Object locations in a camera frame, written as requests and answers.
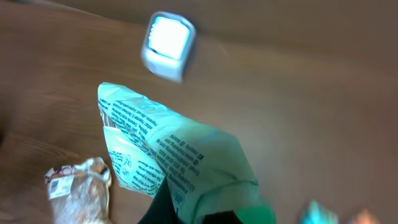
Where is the brown pancake snack bag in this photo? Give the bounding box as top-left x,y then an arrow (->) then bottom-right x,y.
44,157 -> 111,224

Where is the light green snack bag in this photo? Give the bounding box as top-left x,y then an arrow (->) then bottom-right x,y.
98,83 -> 260,223

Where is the white barcode scanner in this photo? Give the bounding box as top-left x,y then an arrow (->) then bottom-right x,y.
141,11 -> 196,83

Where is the teal tissue pack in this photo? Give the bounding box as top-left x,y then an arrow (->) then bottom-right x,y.
299,200 -> 339,224

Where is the green lid jar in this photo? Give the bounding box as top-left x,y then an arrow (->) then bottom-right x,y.
234,200 -> 277,224

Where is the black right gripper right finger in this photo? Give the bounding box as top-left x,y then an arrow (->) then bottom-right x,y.
203,210 -> 243,224

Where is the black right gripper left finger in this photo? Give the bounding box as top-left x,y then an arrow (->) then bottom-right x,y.
138,179 -> 178,224

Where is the orange snack packet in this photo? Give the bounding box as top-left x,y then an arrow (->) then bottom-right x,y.
349,208 -> 381,224

